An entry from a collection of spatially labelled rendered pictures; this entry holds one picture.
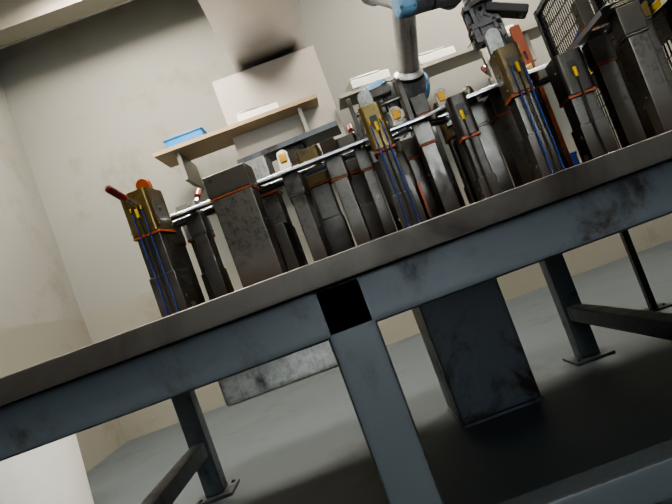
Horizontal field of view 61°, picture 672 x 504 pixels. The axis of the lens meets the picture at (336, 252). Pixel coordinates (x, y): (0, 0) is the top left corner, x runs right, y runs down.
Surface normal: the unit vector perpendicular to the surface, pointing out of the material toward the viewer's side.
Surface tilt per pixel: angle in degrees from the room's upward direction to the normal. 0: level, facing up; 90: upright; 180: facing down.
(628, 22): 90
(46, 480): 94
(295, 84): 90
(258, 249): 90
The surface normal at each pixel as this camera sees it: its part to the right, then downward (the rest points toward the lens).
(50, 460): 0.77, -0.25
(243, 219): -0.12, 0.00
